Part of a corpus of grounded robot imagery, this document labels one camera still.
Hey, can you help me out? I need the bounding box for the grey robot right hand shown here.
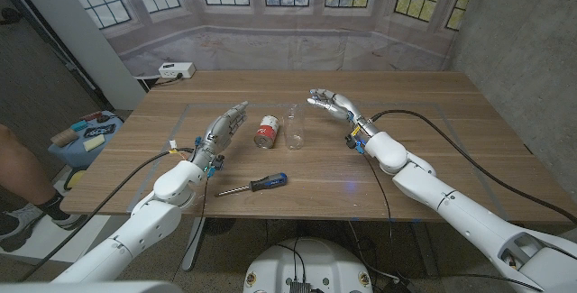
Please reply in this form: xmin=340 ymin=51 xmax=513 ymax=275
xmin=307 ymin=87 xmax=380 ymax=155

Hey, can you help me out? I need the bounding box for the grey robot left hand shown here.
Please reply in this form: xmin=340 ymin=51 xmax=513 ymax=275
xmin=191 ymin=100 xmax=250 ymax=178

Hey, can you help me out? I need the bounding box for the clear plastic bottle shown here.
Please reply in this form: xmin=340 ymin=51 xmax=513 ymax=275
xmin=283 ymin=103 xmax=306 ymax=151

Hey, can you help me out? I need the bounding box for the red white soup can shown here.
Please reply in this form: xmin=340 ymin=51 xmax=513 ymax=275
xmin=252 ymin=114 xmax=281 ymax=150

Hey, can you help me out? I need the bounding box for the white power strip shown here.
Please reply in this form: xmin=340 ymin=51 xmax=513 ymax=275
xmin=158 ymin=61 xmax=197 ymax=80

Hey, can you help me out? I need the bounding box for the printed window backdrop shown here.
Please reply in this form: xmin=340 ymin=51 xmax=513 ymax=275
xmin=56 ymin=0 xmax=481 ymax=78

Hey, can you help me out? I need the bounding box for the black round floor object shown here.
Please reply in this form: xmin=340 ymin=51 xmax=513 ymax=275
xmin=205 ymin=217 xmax=236 ymax=236

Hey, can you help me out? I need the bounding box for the grey metal table leg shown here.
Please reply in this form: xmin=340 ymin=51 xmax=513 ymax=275
xmin=181 ymin=216 xmax=207 ymax=272
xmin=409 ymin=221 xmax=441 ymax=279

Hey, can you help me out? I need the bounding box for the black patterned flat item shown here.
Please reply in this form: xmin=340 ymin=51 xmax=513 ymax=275
xmin=83 ymin=124 xmax=117 ymax=139

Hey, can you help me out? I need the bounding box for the yellow sponge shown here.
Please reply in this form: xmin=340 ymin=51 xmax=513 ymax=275
xmin=82 ymin=133 xmax=106 ymax=152

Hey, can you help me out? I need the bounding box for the blue stool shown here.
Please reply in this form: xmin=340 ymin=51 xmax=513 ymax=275
xmin=47 ymin=111 xmax=125 ymax=170

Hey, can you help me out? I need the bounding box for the yellow round floor object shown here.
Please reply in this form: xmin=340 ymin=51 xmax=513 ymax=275
xmin=67 ymin=169 xmax=87 ymax=191

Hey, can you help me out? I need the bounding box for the tan brush block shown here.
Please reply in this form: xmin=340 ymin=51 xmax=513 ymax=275
xmin=50 ymin=128 xmax=79 ymax=148

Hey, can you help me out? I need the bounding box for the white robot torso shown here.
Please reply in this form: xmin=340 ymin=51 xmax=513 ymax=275
xmin=242 ymin=237 xmax=374 ymax=293

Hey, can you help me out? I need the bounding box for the grey black sneaker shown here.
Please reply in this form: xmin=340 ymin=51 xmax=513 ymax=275
xmin=51 ymin=211 xmax=87 ymax=231
xmin=0 ymin=205 xmax=46 ymax=252

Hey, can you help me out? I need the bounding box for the person's bare leg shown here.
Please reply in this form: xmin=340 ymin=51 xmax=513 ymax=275
xmin=0 ymin=124 xmax=58 ymax=206

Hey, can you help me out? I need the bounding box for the white floor mat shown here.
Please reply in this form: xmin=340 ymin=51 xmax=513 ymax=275
xmin=0 ymin=214 xmax=114 ymax=261

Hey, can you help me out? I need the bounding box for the black blue handle screwdriver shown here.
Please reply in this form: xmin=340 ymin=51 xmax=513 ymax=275
xmin=214 ymin=172 xmax=289 ymax=198

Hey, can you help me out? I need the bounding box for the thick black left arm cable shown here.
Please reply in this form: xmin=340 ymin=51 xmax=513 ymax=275
xmin=17 ymin=147 xmax=195 ymax=283

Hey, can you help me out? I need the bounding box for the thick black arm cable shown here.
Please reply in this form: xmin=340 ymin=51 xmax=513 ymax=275
xmin=17 ymin=147 xmax=195 ymax=283
xmin=369 ymin=109 xmax=577 ymax=225

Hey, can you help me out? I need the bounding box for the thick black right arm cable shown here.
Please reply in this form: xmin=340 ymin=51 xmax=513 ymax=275
xmin=369 ymin=109 xmax=577 ymax=225

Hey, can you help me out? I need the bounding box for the black door handle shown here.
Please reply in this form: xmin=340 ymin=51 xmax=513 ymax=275
xmin=0 ymin=7 xmax=23 ymax=26

